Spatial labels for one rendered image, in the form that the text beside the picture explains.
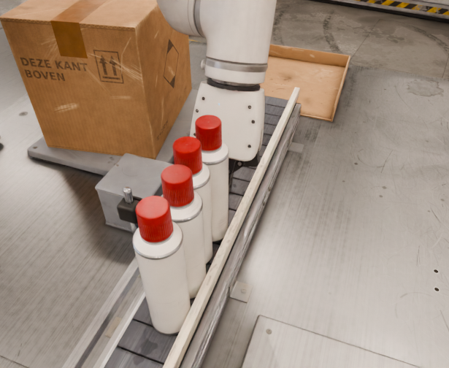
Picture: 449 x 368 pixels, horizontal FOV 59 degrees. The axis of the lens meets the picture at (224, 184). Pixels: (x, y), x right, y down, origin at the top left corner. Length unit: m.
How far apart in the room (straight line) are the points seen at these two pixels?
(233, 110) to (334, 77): 0.67
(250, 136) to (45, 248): 0.39
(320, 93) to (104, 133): 0.57
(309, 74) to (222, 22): 0.68
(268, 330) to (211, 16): 0.40
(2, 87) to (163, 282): 0.92
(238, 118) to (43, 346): 0.41
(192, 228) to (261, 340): 0.17
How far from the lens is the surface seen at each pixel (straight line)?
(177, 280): 0.44
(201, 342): 0.53
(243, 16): 0.52
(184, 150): 0.44
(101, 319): 0.46
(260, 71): 0.54
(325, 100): 1.06
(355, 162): 0.87
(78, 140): 0.86
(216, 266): 0.54
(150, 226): 0.38
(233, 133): 0.55
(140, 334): 0.54
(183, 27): 0.57
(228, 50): 0.52
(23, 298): 0.68
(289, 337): 0.53
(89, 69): 0.75
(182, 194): 0.41
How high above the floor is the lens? 1.35
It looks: 42 degrees down
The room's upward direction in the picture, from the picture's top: straight up
